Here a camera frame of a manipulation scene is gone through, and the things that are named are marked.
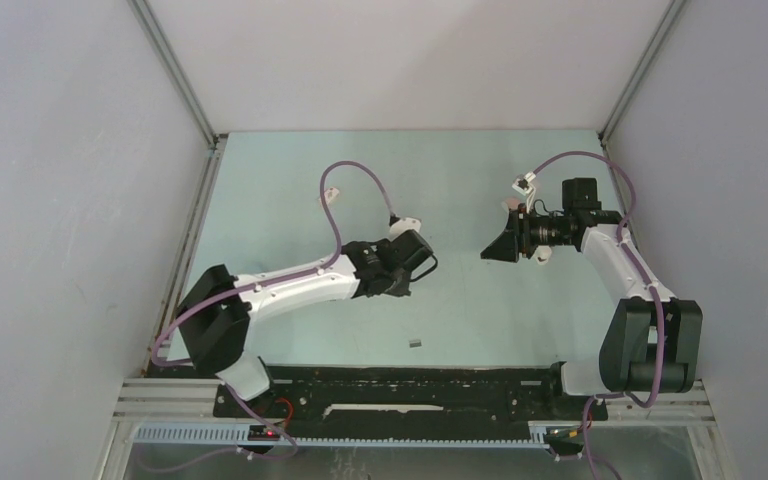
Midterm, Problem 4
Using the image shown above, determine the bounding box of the pink stapler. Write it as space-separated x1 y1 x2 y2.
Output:
502 197 520 212

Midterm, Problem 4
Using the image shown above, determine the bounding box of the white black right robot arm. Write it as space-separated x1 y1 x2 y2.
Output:
480 178 703 418

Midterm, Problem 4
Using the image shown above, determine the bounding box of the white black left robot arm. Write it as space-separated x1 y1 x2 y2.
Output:
176 229 437 417

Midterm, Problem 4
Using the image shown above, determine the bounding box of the small white staple box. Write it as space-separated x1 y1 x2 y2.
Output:
317 187 341 208

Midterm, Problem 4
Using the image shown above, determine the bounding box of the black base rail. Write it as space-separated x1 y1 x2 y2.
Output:
250 366 587 442

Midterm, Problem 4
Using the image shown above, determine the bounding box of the white stapler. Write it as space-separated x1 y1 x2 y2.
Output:
531 245 553 265

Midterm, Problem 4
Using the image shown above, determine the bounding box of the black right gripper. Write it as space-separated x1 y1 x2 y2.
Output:
482 203 573 262

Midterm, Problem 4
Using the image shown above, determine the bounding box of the aluminium frame rail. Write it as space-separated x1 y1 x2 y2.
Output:
113 379 716 448

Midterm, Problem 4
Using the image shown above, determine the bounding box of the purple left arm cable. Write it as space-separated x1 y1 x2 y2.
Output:
150 160 399 465

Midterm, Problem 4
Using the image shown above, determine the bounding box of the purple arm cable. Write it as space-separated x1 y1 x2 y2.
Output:
150 160 399 465
529 150 667 480

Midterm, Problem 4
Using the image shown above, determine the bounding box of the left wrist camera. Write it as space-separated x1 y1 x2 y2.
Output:
387 215 421 241

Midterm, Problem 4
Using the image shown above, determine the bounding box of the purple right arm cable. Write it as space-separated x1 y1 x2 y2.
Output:
529 150 667 480

